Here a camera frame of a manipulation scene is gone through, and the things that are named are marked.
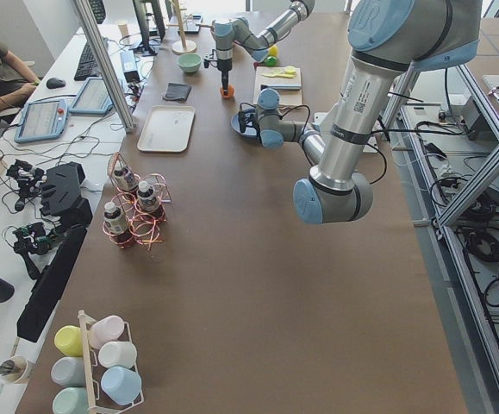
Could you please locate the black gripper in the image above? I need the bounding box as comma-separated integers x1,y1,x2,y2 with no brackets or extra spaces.
238,103,258,134
203,49,233,92

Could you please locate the blue round plate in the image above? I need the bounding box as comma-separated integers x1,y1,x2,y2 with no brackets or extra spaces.
231,108,260,139

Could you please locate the orange mandarin fruit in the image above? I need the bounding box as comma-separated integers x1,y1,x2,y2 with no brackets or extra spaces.
220,85,234,99

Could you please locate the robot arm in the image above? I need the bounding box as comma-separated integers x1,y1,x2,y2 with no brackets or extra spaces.
203,0,315,98
233,1,482,224

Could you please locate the steel muddler black tip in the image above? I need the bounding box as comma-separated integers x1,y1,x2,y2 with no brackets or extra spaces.
260,85,302,92

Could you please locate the green ceramic bowl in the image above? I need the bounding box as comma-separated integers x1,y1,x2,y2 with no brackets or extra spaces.
177,53,203,74

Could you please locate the wooden cutting board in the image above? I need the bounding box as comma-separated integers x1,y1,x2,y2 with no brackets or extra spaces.
253,66,303,107

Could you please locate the green lime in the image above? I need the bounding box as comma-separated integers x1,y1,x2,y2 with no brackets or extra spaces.
265,56,278,67

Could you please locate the wooden stand with base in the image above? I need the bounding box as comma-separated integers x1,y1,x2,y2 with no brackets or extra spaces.
169,0,197,56

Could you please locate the grey folded cloth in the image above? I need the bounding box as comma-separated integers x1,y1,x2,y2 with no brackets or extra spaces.
162,82,191,102

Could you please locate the upper whole lemon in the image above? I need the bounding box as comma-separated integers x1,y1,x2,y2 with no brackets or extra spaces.
268,45,278,57

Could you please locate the cream rabbit tray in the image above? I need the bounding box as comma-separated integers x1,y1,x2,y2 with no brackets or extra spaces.
137,105,195,153

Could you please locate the right teach pendant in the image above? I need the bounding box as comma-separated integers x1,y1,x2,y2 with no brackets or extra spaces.
69,77,113,116

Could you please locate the teach pendant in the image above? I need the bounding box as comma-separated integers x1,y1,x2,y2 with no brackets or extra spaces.
69,77,113,116
14,99,68,143

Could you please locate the black keyboard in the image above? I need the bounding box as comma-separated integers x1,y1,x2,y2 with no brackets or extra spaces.
73,43,100,81

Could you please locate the right rear tea bottle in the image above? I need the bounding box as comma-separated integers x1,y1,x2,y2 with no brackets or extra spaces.
113,164,139,193

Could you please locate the black computer mouse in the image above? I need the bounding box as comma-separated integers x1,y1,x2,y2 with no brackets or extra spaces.
46,77,66,90

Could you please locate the front tea bottle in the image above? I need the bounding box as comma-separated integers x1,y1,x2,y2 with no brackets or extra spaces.
103,201,134,248

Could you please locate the left teach pendant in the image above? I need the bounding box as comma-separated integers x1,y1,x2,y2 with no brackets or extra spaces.
14,99,68,143

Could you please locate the pink cup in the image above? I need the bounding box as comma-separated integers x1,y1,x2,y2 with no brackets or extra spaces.
88,315,125,349

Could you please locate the white cup rack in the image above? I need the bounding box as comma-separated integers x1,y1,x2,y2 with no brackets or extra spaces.
78,310,145,413

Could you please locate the white cup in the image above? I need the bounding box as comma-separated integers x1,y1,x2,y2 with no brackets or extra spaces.
98,341,138,369

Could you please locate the yellow cup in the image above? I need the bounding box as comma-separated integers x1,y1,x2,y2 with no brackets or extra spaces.
54,325,83,357

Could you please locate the blue cup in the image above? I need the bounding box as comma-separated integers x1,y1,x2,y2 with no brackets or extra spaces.
100,366,141,405

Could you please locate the grey cup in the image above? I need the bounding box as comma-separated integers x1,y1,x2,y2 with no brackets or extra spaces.
51,356,85,387

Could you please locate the mint green cup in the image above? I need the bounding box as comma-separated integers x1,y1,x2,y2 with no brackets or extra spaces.
52,387,88,414

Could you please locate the paper cup with utensils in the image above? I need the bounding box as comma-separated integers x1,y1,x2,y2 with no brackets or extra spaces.
0,355,34,385

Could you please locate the copper wire bottle rack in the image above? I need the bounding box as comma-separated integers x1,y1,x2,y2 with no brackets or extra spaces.
102,153,172,250

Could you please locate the aluminium frame post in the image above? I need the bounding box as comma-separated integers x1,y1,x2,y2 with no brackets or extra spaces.
72,0,135,133

